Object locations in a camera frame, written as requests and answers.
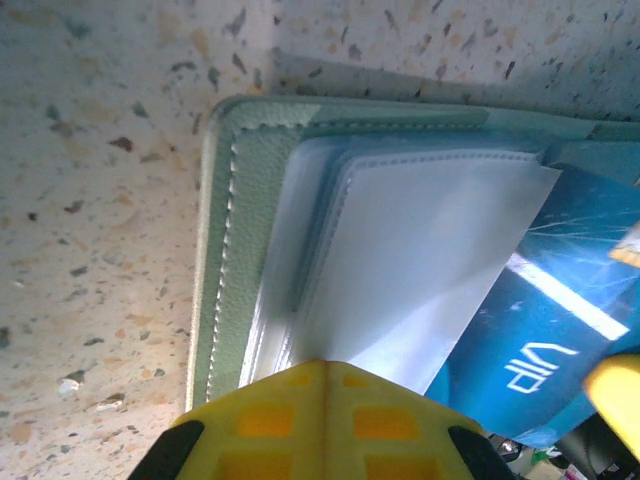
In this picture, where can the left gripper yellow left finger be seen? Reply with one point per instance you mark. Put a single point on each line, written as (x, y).
(260, 435)

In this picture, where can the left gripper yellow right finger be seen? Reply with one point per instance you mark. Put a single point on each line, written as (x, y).
(395, 435)

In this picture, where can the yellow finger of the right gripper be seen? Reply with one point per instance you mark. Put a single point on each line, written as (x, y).
(630, 252)
(620, 400)

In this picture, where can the blue VIP card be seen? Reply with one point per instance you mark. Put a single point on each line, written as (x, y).
(550, 310)

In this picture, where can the green leather card holder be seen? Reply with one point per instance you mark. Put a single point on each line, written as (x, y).
(250, 200)

